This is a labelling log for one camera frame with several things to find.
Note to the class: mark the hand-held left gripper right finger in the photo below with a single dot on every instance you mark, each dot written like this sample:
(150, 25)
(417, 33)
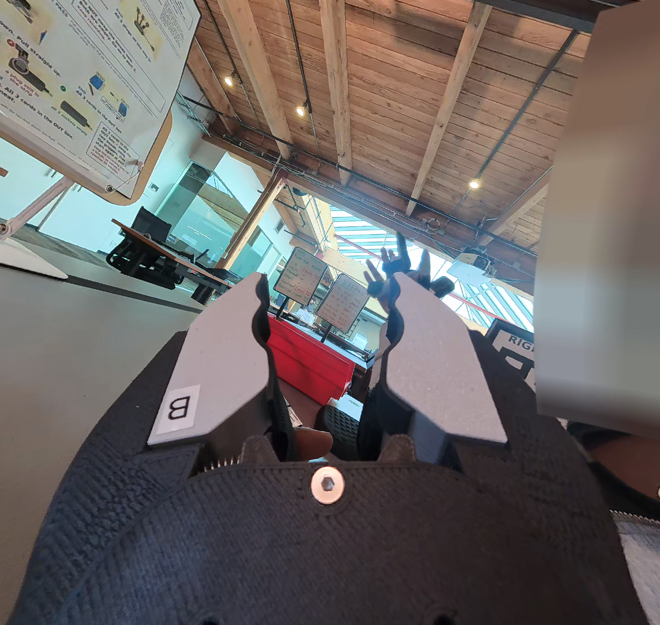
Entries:
(438, 377)

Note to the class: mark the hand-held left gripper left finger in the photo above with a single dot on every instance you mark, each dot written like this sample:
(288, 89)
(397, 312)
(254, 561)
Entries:
(221, 367)

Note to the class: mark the red plastic bin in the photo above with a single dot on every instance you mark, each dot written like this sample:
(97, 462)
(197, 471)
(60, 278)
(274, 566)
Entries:
(309, 362)

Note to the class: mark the black power strip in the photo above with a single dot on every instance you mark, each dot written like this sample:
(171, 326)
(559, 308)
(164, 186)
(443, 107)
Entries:
(407, 269)

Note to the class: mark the person's left hand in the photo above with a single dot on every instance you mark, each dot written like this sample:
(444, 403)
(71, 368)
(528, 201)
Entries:
(314, 444)

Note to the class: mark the white ceiling projector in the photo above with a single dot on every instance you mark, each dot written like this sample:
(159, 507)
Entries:
(477, 269)

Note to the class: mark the handwritten whiteboard sign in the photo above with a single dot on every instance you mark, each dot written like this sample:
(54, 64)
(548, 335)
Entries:
(301, 277)
(343, 302)

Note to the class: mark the brown office desk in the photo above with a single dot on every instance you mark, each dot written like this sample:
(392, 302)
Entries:
(170, 256)

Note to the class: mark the black office chair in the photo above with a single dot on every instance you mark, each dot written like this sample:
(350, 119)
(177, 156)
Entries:
(144, 253)

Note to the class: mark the white board stand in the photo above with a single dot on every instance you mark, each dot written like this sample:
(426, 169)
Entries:
(31, 261)

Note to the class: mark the white instruction board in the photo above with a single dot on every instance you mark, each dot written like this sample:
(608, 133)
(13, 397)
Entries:
(77, 68)

